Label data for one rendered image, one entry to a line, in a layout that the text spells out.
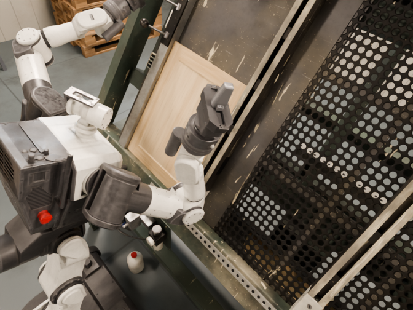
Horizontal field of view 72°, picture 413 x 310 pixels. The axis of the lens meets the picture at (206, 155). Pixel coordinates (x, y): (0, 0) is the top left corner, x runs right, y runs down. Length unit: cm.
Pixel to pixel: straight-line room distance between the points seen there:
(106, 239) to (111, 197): 147
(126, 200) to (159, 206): 12
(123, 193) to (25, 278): 158
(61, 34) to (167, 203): 76
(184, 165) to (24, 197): 41
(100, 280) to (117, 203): 119
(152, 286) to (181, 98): 128
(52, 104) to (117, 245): 136
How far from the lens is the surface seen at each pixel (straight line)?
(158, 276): 208
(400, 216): 95
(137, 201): 80
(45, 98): 106
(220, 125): 60
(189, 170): 74
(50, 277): 143
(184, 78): 126
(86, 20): 125
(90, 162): 84
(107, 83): 157
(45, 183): 85
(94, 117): 85
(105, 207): 77
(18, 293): 226
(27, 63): 120
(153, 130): 136
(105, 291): 189
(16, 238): 111
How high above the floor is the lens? 197
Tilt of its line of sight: 48 degrees down
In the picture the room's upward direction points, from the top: 8 degrees clockwise
